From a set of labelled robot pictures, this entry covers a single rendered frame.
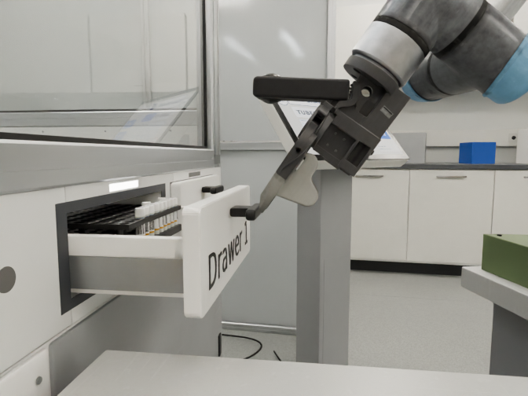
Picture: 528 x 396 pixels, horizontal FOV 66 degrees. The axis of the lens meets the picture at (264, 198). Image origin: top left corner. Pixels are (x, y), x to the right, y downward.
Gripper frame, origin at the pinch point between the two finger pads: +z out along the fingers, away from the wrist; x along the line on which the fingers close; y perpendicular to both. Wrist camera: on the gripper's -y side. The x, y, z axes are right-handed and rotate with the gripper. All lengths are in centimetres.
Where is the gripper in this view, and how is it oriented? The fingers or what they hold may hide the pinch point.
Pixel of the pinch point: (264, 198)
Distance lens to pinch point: 51.8
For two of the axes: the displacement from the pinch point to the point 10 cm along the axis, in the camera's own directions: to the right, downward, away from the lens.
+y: 8.1, 5.8, -0.4
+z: -5.7, 8.0, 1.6
